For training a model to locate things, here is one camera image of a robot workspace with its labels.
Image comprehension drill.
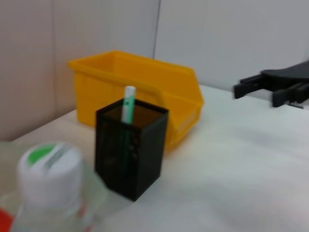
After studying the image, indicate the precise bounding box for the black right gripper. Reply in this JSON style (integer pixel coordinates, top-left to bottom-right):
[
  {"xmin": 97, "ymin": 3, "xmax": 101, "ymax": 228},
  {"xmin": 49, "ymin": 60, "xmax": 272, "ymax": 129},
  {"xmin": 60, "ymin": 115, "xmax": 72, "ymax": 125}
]
[{"xmin": 233, "ymin": 59, "xmax": 309, "ymax": 109}]

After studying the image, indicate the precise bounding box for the mint green utility knife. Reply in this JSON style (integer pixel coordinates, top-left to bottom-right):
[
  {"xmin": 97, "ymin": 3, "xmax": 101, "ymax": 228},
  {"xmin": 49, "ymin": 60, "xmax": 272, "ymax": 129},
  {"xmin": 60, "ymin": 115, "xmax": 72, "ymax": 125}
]
[{"xmin": 121, "ymin": 86, "xmax": 137, "ymax": 125}]

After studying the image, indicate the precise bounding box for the clear green-label water bottle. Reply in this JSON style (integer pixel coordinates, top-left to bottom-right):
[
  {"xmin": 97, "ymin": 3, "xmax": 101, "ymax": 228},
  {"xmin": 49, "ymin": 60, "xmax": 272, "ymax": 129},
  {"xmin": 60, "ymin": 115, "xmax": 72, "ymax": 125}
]
[{"xmin": 11, "ymin": 141, "xmax": 109, "ymax": 232}]

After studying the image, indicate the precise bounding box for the red-orange fruit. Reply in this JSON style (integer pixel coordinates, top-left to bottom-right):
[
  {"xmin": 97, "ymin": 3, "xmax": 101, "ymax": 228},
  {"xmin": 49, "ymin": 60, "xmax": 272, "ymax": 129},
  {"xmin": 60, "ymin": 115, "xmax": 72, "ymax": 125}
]
[{"xmin": 0, "ymin": 208, "xmax": 15, "ymax": 232}]

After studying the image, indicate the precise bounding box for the black mesh pen holder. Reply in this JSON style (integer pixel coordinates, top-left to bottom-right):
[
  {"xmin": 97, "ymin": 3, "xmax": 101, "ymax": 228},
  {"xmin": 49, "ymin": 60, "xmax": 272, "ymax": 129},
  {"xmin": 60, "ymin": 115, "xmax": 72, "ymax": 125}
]
[{"xmin": 94, "ymin": 98, "xmax": 169, "ymax": 203}]

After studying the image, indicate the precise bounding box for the yellow plastic bin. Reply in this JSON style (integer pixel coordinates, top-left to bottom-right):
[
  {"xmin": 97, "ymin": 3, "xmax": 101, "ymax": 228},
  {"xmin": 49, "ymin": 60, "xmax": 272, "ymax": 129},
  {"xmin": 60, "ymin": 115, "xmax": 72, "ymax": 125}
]
[{"xmin": 68, "ymin": 50, "xmax": 205, "ymax": 152}]

